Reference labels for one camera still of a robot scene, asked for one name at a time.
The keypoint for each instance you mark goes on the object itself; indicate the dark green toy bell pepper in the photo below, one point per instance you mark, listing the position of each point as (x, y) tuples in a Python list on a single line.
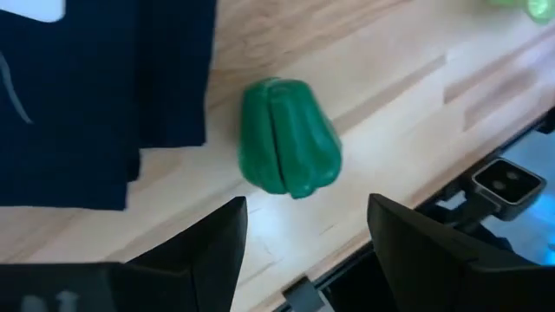
[(286, 138)]

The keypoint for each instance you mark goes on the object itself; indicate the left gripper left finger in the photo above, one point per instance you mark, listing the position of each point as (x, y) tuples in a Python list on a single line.
[(195, 277)]

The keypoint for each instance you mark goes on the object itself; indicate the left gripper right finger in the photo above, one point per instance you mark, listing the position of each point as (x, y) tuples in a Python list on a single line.
[(433, 277)]

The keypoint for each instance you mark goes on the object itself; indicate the dark blue folded cloth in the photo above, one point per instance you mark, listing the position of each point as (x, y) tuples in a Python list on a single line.
[(86, 108)]

